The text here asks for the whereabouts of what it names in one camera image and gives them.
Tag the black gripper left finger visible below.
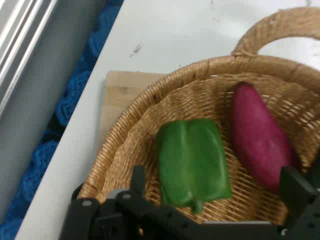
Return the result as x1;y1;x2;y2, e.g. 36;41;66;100
59;165;201;240

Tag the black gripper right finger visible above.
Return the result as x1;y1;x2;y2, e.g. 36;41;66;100
277;152;320;240

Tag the purple sweet potato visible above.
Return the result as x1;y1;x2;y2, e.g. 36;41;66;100
230;81;300;193

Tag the green bell pepper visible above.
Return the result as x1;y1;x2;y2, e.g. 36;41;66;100
156;119;233;215

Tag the blue foam floor mat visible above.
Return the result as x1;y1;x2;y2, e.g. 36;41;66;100
0;0;125;240

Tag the wooden cutting board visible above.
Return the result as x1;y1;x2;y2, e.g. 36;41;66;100
99;71;169;149

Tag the woven wicker basket with handles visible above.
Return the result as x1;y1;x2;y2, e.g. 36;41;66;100
77;6;320;227

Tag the long horizontal aluminium frame rail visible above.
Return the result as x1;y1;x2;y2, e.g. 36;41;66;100
0;0;60;118

